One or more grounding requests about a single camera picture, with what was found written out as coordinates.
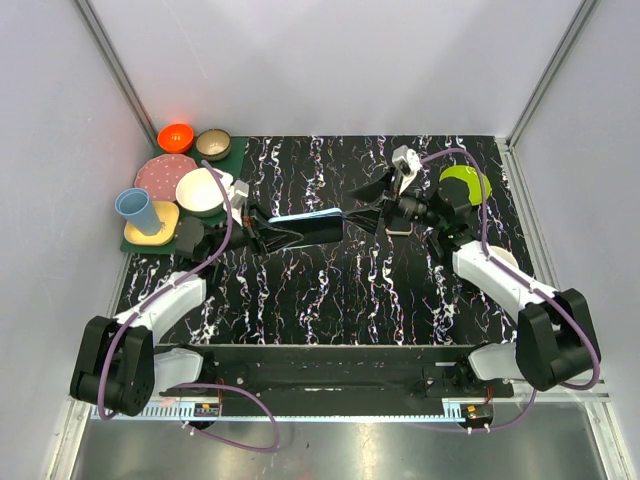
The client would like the aluminium front rail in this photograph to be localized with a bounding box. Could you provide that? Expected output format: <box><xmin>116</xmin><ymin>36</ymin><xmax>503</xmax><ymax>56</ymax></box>
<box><xmin>69</xmin><ymin>359</ymin><xmax>614</xmax><ymax>421</ymax></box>

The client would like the aluminium corner post right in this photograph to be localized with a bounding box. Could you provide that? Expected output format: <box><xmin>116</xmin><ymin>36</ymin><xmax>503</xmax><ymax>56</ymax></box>
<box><xmin>505</xmin><ymin>0</ymin><xmax>601</xmax><ymax>151</ymax></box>

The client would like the light blue cup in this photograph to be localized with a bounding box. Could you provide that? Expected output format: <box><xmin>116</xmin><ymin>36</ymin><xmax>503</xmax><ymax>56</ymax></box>
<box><xmin>115</xmin><ymin>188</ymin><xmax>162</xmax><ymax>236</ymax></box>

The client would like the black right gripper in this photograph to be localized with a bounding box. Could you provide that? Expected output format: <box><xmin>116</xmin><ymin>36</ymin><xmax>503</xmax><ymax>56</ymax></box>
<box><xmin>339</xmin><ymin>163</ymin><xmax>443</xmax><ymax>238</ymax></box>

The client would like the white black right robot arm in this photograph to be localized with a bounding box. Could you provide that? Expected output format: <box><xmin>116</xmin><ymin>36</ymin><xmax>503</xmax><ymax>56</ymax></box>
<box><xmin>346</xmin><ymin>168</ymin><xmax>601</xmax><ymax>397</ymax></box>

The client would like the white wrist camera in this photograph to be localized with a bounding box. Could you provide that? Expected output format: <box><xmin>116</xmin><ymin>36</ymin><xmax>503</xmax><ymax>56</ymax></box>
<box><xmin>221</xmin><ymin>172</ymin><xmax>249</xmax><ymax>209</ymax></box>
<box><xmin>392</xmin><ymin>145</ymin><xmax>421</xmax><ymax>195</ymax></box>

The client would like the aluminium corner post left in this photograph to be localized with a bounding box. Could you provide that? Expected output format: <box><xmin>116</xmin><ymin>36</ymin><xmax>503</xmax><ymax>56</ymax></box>
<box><xmin>70</xmin><ymin>0</ymin><xmax>157</xmax><ymax>148</ymax></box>

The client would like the yellow square plate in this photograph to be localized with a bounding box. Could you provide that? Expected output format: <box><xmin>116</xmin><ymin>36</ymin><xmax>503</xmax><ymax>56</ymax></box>
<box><xmin>124</xmin><ymin>201</ymin><xmax>180</xmax><ymax>247</ymax></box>

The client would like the lime green plate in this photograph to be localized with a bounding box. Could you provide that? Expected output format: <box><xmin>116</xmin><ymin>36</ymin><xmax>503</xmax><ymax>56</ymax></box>
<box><xmin>439</xmin><ymin>165</ymin><xmax>492</xmax><ymax>206</ymax></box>

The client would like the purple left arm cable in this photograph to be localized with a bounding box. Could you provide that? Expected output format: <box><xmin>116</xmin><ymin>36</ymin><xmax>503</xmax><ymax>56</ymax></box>
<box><xmin>97</xmin><ymin>159</ymin><xmax>281</xmax><ymax>454</ymax></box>

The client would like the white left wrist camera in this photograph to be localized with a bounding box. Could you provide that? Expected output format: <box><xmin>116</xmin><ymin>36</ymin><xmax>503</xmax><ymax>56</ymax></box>
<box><xmin>221</xmin><ymin>172</ymin><xmax>249</xmax><ymax>209</ymax></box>

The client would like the aluminium corner post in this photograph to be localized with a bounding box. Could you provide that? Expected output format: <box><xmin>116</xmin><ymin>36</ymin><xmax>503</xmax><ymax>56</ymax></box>
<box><xmin>70</xmin><ymin>0</ymin><xmax>157</xmax><ymax>148</ymax></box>
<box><xmin>505</xmin><ymin>0</ymin><xmax>601</xmax><ymax>151</ymax></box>

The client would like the white bowl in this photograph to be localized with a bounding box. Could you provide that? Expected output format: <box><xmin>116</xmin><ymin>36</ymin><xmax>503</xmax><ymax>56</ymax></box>
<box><xmin>175</xmin><ymin>168</ymin><xmax>223</xmax><ymax>217</ymax></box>

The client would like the green mat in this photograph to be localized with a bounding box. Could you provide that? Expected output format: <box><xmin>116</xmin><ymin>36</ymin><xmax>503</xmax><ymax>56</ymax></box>
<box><xmin>120</xmin><ymin>137</ymin><xmax>247</xmax><ymax>255</ymax></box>

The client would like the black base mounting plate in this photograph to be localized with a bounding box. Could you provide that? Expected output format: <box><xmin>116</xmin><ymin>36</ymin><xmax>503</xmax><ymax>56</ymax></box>
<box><xmin>184</xmin><ymin>345</ymin><xmax>514</xmax><ymax>421</ymax></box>

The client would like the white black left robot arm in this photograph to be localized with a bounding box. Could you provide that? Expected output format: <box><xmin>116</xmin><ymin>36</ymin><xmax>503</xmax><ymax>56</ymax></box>
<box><xmin>69</xmin><ymin>208</ymin><xmax>335</xmax><ymax>419</ymax></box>

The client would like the brown patterned bowl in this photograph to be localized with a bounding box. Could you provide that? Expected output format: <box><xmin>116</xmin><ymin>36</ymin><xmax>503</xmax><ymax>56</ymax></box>
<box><xmin>195</xmin><ymin>129</ymin><xmax>232</xmax><ymax>161</ymax></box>

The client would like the phone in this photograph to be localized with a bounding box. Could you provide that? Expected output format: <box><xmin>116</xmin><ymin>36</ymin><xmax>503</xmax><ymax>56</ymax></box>
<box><xmin>385</xmin><ymin>217</ymin><xmax>413</xmax><ymax>236</ymax></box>
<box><xmin>268</xmin><ymin>208</ymin><xmax>344</xmax><ymax>249</ymax></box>

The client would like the orange bowl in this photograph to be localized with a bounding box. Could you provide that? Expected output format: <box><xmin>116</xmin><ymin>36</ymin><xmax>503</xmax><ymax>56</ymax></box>
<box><xmin>156</xmin><ymin>123</ymin><xmax>195</xmax><ymax>154</ymax></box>

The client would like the cream floral bowl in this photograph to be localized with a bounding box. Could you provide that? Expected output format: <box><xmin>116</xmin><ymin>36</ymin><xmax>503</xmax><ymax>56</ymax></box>
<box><xmin>486</xmin><ymin>245</ymin><xmax>519</xmax><ymax>272</ymax></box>

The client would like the pink dotted plate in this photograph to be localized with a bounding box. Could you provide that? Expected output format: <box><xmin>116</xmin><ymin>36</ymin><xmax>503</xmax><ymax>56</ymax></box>
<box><xmin>133</xmin><ymin>154</ymin><xmax>198</xmax><ymax>202</ymax></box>

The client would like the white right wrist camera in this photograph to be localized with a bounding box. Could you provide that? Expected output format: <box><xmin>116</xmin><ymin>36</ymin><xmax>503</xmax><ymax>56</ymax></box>
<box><xmin>392</xmin><ymin>145</ymin><xmax>421</xmax><ymax>195</ymax></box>

